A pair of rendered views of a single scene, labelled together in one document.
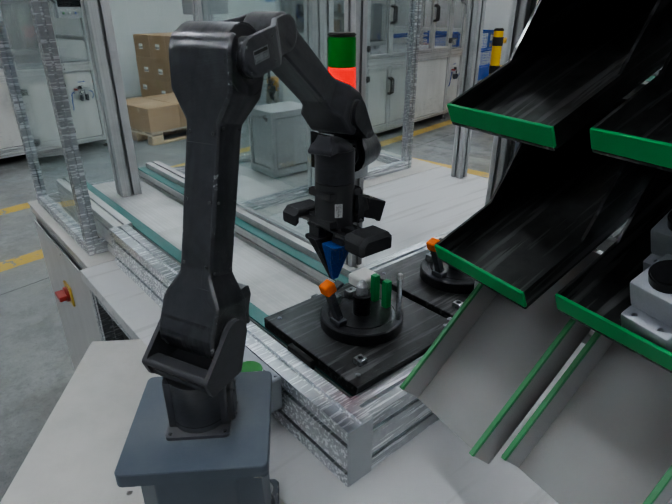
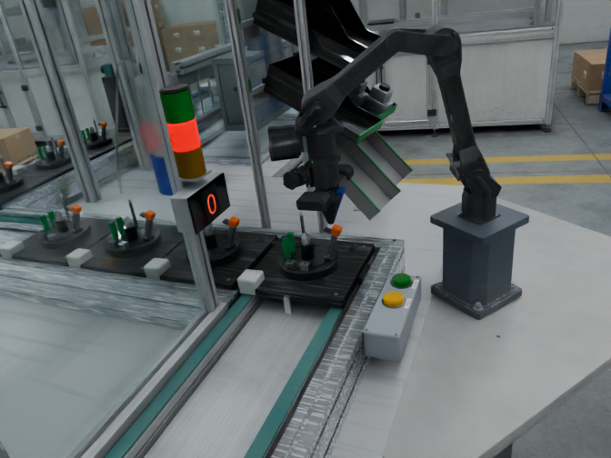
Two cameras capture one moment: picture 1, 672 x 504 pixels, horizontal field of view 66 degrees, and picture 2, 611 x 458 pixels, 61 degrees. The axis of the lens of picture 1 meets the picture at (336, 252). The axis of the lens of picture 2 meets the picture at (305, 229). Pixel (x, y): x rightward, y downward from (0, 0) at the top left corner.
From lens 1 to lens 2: 1.46 m
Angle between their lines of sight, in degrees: 98
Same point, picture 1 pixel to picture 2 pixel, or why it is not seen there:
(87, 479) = (516, 359)
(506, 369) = (357, 179)
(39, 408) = not seen: outside the picture
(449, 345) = (353, 192)
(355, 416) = (391, 242)
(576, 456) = not seen: hidden behind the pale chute
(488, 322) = not seen: hidden behind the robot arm
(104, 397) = (465, 411)
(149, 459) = (513, 214)
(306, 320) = (327, 283)
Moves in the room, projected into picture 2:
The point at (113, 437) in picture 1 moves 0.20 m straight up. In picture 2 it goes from (483, 373) to (488, 283)
